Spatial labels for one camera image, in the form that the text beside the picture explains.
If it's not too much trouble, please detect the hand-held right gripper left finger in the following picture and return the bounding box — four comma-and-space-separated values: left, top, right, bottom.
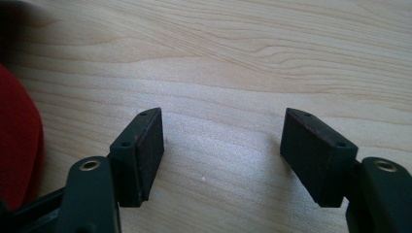
107, 107, 165, 209

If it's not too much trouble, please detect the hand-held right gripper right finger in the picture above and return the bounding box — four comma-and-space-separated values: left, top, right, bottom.
279, 107, 360, 209

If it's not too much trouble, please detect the red cloth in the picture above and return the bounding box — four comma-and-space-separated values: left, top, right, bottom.
0, 63, 46, 212

